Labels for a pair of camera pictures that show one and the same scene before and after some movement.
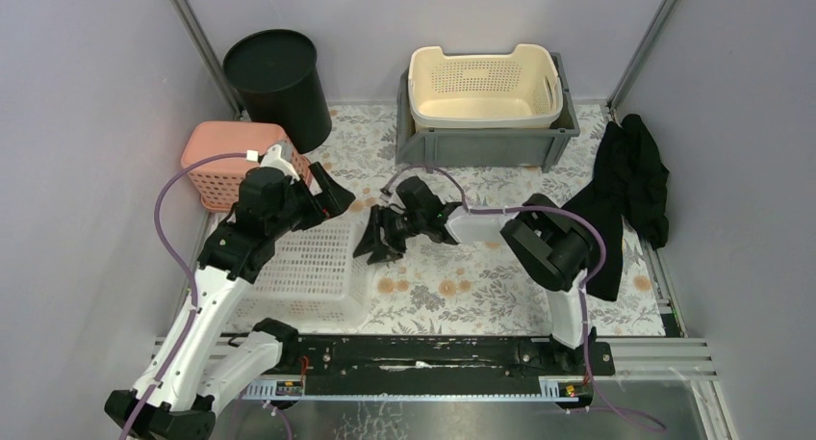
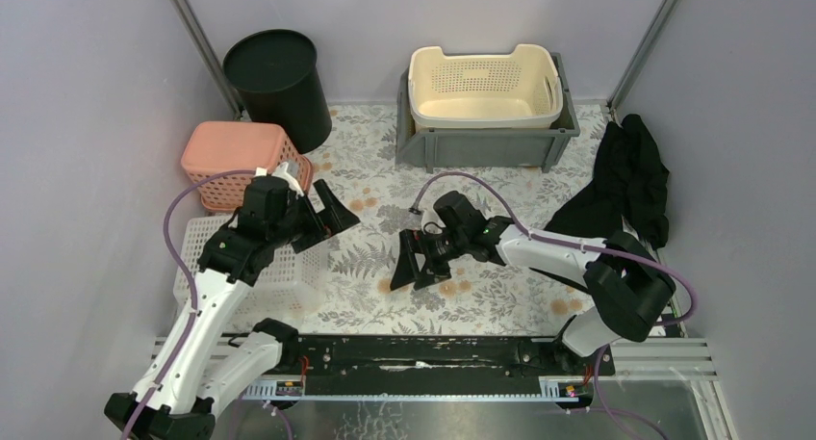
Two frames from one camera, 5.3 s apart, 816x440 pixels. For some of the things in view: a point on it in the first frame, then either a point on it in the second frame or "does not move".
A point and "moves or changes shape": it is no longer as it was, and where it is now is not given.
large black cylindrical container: (277, 74) does not move
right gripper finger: (372, 234) → (407, 269)
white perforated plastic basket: (319, 284) moves or changes shape
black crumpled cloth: (630, 181) does not move
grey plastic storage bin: (532, 147) does not move
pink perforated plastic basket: (218, 180) does not move
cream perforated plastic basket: (509, 90) does not move
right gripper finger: (394, 231) → (435, 269)
